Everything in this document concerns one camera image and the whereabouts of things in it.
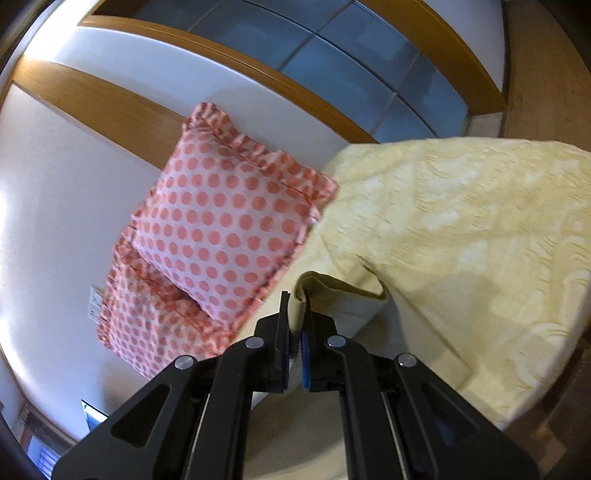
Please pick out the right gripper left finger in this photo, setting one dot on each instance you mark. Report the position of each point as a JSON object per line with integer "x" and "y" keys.
{"x": 190, "y": 421}

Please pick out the black flat television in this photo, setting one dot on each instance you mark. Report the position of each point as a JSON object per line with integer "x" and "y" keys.
{"x": 93, "y": 416}

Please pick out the right pink polka-dot pillow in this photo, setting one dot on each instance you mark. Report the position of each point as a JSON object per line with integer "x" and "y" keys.
{"x": 227, "y": 215}

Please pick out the pink polka-dot pillow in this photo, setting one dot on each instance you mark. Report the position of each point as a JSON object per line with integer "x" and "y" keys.
{"x": 227, "y": 215}
{"x": 147, "y": 321}

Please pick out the beige khaki pants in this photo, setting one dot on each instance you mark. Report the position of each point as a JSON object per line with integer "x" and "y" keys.
{"x": 298, "y": 435}

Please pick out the white wall switch plate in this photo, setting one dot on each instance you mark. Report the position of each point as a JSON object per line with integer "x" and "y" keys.
{"x": 94, "y": 304}

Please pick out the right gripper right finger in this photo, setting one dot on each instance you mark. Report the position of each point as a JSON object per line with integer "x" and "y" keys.
{"x": 400, "y": 419}

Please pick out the left pink polka-dot pillow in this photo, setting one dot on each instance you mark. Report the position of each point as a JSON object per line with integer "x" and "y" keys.
{"x": 147, "y": 321}

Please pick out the yellow floral bed mattress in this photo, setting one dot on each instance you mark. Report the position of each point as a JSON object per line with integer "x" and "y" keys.
{"x": 484, "y": 245}

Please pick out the wooden framed window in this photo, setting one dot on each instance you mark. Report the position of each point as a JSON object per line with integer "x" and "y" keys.
{"x": 308, "y": 77}

